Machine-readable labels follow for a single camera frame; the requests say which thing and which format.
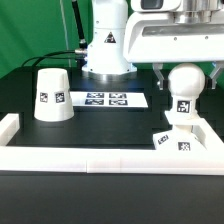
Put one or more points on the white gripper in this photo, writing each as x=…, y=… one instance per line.
x=156, y=38

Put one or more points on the white lamp bulb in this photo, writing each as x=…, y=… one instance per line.
x=186, y=82

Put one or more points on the white lamp base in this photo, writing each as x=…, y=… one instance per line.
x=180, y=138

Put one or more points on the white lamp shade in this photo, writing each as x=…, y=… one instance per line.
x=53, y=101

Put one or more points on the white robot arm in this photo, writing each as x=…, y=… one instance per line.
x=105, y=58

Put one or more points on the white marker sheet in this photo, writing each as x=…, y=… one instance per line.
x=109, y=99

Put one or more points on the white foam border frame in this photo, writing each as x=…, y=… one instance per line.
x=209, y=161

